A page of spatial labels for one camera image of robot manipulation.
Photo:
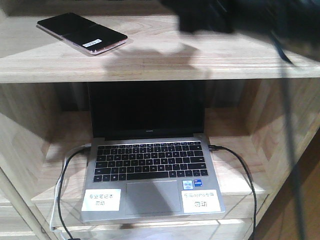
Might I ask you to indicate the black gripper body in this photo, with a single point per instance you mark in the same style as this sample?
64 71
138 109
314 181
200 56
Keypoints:
292 25

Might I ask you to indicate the black foldable smartphone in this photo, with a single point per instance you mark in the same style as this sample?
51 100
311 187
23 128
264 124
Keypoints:
82 33

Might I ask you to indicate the light wooden desk shelf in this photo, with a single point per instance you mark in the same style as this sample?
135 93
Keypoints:
35 134

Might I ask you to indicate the silver laptop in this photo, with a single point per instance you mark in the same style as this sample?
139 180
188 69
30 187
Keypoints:
148 141

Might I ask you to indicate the right white label sticker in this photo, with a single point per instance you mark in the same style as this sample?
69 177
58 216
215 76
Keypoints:
200 201

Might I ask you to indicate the white label sticker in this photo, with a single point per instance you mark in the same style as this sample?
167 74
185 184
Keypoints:
104 200
200 201

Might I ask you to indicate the left white label sticker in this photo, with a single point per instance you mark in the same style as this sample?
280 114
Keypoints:
104 200

